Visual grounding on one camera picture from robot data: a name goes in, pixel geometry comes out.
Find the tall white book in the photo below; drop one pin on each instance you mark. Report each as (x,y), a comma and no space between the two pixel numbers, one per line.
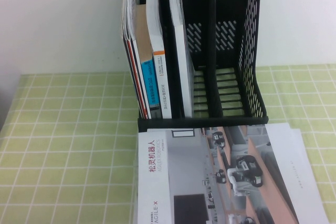
(181,72)

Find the black perforated book holder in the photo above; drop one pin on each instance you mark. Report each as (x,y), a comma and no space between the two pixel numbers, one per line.
(253,98)

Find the green checked tablecloth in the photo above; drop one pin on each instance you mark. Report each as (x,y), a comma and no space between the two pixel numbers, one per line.
(65,142)

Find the brown-edged book blue spine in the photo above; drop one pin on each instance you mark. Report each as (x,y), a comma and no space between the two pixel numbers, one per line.
(144,37)

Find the brochure with robot office cover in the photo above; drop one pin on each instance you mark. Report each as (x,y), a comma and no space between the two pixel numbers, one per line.
(197,176)

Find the white book orange band spine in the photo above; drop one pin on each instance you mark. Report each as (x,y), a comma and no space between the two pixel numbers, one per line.
(164,85)

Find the white curled brochure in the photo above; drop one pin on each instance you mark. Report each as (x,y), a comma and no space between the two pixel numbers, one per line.
(131,6)

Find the brochure with desert cover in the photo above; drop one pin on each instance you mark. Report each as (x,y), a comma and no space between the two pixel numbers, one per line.
(304,171)

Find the thin orange-edged brochure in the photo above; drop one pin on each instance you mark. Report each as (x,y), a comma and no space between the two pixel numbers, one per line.
(136,77)

